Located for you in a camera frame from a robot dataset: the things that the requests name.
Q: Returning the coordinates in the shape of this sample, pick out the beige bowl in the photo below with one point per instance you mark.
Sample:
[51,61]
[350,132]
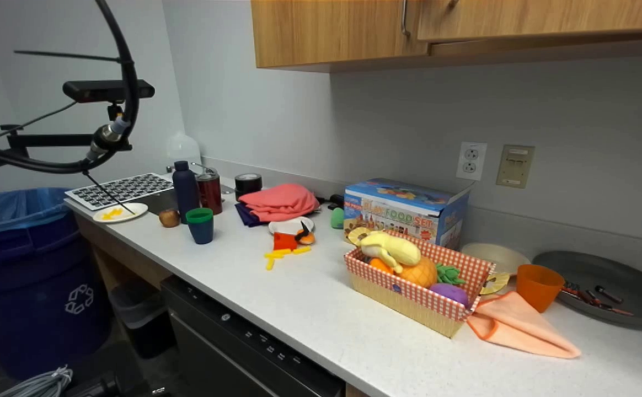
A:
[503,260]

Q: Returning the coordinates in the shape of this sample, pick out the black dishwasher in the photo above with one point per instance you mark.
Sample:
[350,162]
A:
[225,355]

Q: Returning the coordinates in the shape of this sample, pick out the dark blue water bottle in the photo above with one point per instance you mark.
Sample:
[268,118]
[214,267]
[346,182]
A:
[184,188]

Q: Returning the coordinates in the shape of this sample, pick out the green and blue cup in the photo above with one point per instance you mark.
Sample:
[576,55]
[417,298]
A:
[202,225]

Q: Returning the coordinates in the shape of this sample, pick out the red toy fries holder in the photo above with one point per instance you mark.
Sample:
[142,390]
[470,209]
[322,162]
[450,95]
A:
[285,241]

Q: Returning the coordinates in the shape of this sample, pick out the purple toy eggplant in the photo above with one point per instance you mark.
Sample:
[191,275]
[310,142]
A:
[450,291]

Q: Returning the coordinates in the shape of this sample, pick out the yellow toy fries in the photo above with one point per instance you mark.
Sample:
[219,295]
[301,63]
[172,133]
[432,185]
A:
[278,254]

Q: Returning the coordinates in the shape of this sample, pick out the red checkered cardboard basket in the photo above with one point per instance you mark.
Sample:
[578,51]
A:
[419,303]

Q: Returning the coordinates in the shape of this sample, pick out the clear plastic jug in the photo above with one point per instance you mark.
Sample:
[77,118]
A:
[184,148]

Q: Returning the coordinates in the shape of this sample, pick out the orange toy fruit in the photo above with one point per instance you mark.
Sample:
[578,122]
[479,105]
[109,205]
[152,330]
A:
[421,275]

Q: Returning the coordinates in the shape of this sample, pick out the black camera on boom stand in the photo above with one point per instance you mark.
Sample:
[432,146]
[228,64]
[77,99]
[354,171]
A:
[101,144]

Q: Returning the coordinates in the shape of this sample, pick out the dark grey round tray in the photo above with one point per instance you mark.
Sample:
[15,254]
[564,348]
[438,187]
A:
[598,288]

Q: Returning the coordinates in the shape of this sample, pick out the green toy vegetable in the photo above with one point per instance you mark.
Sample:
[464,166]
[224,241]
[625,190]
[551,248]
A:
[449,275]

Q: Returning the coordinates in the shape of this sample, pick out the small dark waste bin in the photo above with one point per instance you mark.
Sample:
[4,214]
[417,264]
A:
[143,319]

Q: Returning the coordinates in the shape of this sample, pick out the green toy food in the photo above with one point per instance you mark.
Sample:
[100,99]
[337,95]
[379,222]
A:
[336,217]

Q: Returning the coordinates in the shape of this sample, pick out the dark purple cloth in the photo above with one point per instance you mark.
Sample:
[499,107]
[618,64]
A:
[248,217]

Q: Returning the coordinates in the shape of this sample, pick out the white wall outlet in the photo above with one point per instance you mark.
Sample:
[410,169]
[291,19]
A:
[470,159]

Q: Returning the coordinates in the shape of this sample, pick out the grey cloth on floor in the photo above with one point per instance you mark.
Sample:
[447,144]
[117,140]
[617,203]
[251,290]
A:
[44,384]

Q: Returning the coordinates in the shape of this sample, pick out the salmon cloth napkin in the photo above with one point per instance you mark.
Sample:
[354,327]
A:
[508,321]

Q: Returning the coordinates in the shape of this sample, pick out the checkered dish rack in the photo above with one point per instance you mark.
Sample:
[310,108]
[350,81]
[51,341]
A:
[126,188]

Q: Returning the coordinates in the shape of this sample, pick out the orange plastic cup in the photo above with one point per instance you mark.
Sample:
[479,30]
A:
[538,286]

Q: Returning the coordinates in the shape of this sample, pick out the blue toy food box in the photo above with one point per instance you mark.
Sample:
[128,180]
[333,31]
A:
[410,210]

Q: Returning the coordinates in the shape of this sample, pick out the beige wall plate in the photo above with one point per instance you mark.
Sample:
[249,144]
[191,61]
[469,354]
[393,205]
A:
[515,166]

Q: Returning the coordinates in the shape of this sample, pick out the dark red tumbler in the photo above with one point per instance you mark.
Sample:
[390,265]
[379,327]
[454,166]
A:
[210,190]

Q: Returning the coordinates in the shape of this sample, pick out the wooden lower cabinet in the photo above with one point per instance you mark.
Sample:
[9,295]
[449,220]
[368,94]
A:
[117,262]

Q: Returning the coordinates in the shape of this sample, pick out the white plate with yellow food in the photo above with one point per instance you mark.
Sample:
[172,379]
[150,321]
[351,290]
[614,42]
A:
[119,213]

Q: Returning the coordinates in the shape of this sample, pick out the blue recycling bin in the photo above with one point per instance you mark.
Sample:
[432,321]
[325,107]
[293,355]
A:
[53,306]

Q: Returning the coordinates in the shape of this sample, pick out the brown round toy food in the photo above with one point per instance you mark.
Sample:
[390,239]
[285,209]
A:
[169,220]

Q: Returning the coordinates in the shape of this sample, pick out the yellow plush banana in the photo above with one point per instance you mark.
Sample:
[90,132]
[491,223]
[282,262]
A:
[390,251]

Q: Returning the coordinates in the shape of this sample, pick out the pink folded cloth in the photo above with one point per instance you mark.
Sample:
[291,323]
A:
[278,203]

